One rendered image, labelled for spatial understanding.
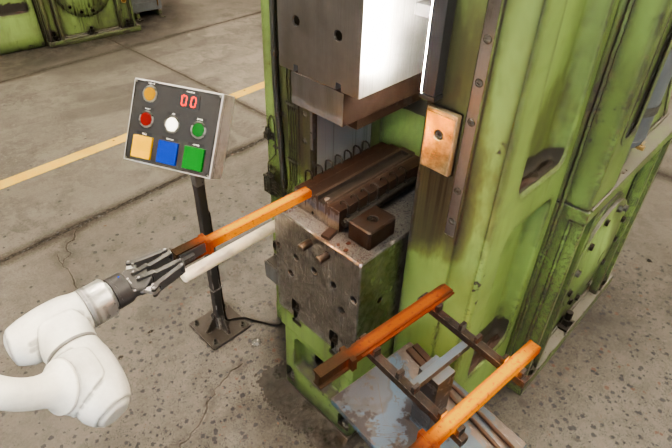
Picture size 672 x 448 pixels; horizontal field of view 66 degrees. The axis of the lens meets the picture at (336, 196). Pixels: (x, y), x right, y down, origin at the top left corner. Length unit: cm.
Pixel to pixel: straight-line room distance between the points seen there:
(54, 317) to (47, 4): 504
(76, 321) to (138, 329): 145
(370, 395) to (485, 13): 98
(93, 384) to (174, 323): 153
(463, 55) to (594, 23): 40
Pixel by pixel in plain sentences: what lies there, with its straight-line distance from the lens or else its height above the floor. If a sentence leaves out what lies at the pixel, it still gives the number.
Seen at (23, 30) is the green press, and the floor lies 19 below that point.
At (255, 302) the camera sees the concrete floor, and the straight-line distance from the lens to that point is 263.
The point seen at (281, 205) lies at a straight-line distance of 143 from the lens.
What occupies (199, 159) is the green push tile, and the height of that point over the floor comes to 101.
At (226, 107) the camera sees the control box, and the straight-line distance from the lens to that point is 176.
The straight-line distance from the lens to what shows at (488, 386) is 121.
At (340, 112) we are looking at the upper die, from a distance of 136.
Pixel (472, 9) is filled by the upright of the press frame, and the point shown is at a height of 160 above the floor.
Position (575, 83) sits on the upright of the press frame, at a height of 136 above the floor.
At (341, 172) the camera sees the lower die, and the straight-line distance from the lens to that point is 170.
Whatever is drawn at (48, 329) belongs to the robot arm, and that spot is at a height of 110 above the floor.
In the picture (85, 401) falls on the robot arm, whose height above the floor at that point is 105.
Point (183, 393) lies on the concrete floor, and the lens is 237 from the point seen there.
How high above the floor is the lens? 192
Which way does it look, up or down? 36 degrees down
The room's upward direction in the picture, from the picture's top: 2 degrees clockwise
